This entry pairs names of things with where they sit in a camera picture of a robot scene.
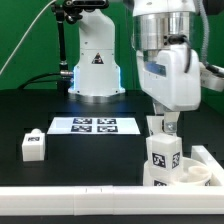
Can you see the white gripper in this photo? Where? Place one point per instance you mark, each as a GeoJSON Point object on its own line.
{"type": "Point", "coordinates": [166, 81]}

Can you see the white round stool seat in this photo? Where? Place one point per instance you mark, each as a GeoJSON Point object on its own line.
{"type": "Point", "coordinates": [190, 173]}

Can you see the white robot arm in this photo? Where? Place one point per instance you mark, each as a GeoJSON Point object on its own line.
{"type": "Point", "coordinates": [159, 24]}

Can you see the white fiducial marker sheet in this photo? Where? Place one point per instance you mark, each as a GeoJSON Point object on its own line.
{"type": "Point", "coordinates": [93, 125]}

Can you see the white right fence rail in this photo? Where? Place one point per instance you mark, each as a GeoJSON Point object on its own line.
{"type": "Point", "coordinates": [201, 154]}

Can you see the white fence rail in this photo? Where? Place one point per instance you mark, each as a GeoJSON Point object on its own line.
{"type": "Point", "coordinates": [201, 154]}
{"type": "Point", "coordinates": [109, 200]}

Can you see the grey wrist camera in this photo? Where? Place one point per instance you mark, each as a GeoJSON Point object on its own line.
{"type": "Point", "coordinates": [212, 77]}

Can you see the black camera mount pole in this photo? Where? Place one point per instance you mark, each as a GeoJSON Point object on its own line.
{"type": "Point", "coordinates": [61, 40]}

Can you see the white front fence rail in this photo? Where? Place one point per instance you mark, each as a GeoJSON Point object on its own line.
{"type": "Point", "coordinates": [109, 200]}

